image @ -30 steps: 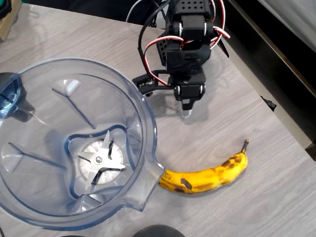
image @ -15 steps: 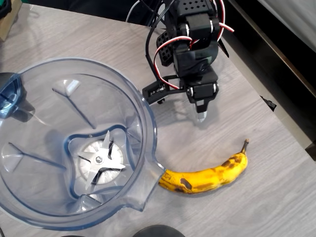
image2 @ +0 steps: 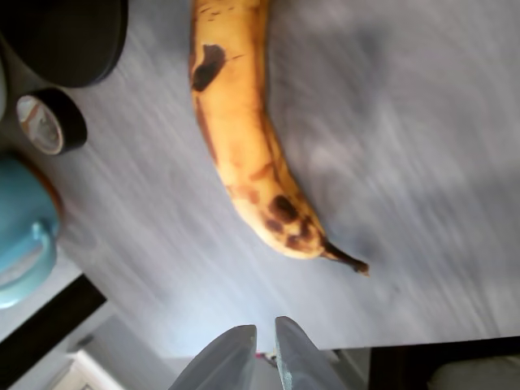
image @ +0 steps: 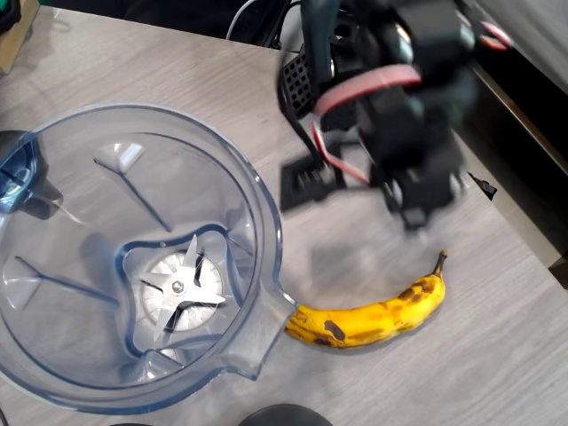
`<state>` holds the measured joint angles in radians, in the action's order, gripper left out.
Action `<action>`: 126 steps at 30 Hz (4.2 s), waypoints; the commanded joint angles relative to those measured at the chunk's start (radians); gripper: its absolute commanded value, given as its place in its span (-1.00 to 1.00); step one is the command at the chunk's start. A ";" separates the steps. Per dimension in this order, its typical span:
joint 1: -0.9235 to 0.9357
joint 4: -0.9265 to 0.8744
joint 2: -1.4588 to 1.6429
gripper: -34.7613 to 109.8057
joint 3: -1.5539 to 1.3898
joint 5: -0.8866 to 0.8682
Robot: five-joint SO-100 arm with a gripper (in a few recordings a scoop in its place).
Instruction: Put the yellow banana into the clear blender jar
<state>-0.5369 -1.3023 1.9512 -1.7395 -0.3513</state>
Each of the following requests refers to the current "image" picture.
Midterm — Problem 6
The spotted yellow banana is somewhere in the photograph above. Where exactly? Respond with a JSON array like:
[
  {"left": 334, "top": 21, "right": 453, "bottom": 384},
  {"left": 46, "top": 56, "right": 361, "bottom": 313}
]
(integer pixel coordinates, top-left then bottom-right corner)
[{"left": 283, "top": 248, "right": 449, "bottom": 351}]

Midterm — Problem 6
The black cable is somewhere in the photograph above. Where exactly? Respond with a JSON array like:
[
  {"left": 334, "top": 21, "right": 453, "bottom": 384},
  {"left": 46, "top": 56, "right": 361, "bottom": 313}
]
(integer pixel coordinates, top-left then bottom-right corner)
[{"left": 275, "top": 52, "right": 321, "bottom": 156}]

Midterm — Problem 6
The brown furniture corner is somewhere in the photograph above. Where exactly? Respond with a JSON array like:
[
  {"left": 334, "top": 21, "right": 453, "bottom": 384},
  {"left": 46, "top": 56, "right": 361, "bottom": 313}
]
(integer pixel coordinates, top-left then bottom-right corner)
[{"left": 547, "top": 251, "right": 568, "bottom": 279}]

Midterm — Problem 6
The black bag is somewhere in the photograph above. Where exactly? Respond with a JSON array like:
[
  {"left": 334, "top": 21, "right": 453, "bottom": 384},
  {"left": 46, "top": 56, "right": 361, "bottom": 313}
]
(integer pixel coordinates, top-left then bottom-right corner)
[{"left": 0, "top": 0, "right": 22, "bottom": 35}]

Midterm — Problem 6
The black table clamp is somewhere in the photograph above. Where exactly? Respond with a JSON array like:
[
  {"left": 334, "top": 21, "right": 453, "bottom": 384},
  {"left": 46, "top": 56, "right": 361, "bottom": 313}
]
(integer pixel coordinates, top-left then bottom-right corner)
[{"left": 467, "top": 171, "right": 499, "bottom": 201}]

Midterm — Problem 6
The clear plastic blender jar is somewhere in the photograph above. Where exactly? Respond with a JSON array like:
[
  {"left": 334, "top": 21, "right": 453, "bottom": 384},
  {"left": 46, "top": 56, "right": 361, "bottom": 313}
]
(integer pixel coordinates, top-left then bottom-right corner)
[{"left": 0, "top": 104, "right": 298, "bottom": 416}]

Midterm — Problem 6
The black round lid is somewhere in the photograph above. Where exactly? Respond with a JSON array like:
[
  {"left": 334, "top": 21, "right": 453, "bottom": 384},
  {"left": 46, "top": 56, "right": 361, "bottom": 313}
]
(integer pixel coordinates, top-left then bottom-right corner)
[{"left": 238, "top": 403, "right": 335, "bottom": 426}]

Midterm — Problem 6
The red white servo cable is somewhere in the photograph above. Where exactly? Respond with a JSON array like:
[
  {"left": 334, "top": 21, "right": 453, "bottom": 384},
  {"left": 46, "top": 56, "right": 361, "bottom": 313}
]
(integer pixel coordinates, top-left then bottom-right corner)
[
  {"left": 312, "top": 64, "right": 422, "bottom": 114},
  {"left": 309, "top": 118, "right": 372, "bottom": 185}
]

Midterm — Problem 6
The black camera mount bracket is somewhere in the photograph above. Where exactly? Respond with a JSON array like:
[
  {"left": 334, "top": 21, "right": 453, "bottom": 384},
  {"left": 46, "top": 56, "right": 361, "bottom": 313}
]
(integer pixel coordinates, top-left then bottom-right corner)
[{"left": 280, "top": 154, "right": 345, "bottom": 212}]

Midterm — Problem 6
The steel blender blade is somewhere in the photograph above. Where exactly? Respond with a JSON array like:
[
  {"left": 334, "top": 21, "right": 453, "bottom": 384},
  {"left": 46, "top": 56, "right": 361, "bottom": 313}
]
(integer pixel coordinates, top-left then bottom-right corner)
[{"left": 138, "top": 233, "right": 227, "bottom": 343}]

